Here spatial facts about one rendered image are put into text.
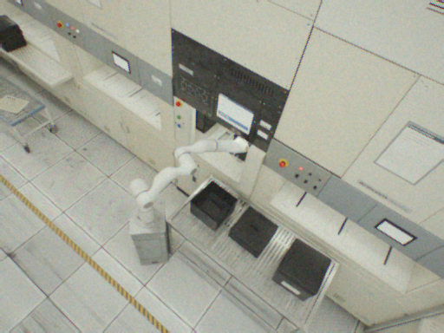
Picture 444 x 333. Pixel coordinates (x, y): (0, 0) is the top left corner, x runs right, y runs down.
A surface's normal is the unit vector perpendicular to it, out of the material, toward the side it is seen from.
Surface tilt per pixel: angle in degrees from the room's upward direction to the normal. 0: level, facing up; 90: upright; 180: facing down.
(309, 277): 0
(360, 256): 0
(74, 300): 0
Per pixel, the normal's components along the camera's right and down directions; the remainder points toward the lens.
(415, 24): -0.60, 0.61
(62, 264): 0.11, -0.58
